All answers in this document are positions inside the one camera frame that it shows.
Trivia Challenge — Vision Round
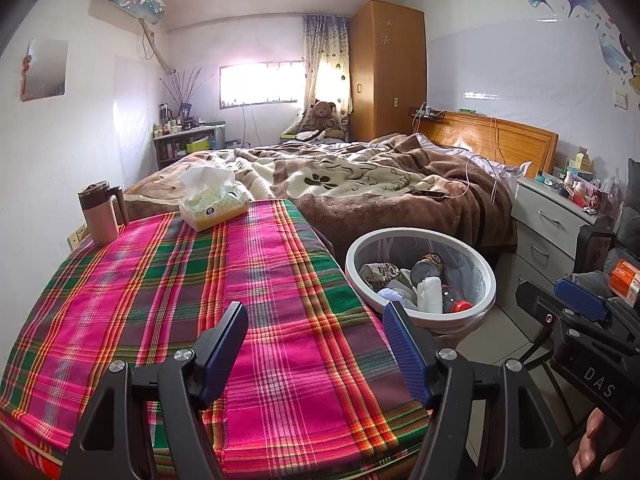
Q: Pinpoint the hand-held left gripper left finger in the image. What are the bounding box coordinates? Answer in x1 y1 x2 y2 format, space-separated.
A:
60 301 249 480

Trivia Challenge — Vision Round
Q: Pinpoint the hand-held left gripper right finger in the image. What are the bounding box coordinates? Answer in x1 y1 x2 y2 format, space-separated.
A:
382 301 573 480

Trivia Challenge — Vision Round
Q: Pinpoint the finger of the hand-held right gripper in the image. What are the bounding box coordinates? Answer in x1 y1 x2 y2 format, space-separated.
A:
515 281 571 331
554 277 613 323

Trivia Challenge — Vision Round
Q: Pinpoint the crushed red label bottle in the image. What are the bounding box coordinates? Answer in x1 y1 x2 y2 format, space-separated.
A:
442 285 474 314

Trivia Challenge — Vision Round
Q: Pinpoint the white round bin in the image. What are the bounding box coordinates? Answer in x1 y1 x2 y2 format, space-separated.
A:
345 228 498 329

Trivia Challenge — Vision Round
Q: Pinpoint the beige paper bag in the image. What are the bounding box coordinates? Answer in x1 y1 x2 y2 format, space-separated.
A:
360 262 402 292

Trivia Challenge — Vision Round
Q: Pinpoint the person's right hand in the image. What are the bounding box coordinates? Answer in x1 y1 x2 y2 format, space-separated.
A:
572 407 631 478

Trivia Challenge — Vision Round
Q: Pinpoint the orange box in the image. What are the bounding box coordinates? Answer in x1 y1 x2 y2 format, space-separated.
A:
610 259 640 307

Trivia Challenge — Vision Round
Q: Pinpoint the black chair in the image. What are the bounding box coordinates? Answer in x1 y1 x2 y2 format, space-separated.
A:
574 159 640 312

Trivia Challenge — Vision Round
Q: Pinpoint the white nightstand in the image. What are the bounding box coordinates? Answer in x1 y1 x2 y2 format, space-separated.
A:
511 176 616 302

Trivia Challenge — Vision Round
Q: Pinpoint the plaid tablecloth table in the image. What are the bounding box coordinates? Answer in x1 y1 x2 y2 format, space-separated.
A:
0 199 437 480

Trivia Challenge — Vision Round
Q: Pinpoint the white pillow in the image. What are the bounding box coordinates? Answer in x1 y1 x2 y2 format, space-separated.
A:
417 132 534 182

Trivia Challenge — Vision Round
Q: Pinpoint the yellow tissue pack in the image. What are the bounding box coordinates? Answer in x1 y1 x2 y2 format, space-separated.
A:
178 167 250 233

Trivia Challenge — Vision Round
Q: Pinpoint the wooden headboard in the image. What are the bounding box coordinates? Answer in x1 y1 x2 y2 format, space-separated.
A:
412 110 560 179

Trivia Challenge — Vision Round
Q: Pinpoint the bed with brown blanket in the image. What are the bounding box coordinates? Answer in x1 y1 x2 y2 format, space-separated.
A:
122 134 519 262

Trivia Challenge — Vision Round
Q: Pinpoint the pink mug with brown lid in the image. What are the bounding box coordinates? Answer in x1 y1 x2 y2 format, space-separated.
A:
77 180 130 246

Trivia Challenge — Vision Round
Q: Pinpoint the cluttered side desk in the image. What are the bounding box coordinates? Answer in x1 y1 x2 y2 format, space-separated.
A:
152 120 229 171

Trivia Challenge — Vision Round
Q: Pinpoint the power strip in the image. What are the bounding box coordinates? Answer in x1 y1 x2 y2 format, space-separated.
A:
409 104 446 124

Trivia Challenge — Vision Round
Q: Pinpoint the brown teddy bear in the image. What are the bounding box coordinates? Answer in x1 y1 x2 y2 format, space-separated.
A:
299 101 347 140

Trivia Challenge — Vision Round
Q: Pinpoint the vase of dry branches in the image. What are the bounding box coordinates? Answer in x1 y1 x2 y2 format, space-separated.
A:
159 67 216 117

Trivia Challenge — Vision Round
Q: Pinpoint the window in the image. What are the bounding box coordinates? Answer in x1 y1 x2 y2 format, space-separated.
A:
218 61 305 108

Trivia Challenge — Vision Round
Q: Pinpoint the wooden wardrobe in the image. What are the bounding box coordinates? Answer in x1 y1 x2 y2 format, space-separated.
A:
348 0 428 144

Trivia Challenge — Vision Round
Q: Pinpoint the patterned curtain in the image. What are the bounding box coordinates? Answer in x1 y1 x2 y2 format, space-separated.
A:
302 15 351 129

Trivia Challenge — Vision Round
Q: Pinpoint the air conditioner pipe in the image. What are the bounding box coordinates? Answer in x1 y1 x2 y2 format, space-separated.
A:
140 20 176 74

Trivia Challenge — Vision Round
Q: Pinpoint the red hanging knot ornament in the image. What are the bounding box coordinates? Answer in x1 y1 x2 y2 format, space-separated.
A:
20 55 35 97

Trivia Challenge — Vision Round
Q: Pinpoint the white charging cable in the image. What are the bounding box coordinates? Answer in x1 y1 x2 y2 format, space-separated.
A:
461 117 502 207

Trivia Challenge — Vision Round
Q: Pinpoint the blue flower wall decal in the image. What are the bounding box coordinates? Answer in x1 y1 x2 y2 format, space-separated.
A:
529 0 640 92

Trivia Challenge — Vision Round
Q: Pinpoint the shiny wall panel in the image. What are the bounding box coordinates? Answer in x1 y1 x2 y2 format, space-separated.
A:
21 37 69 103

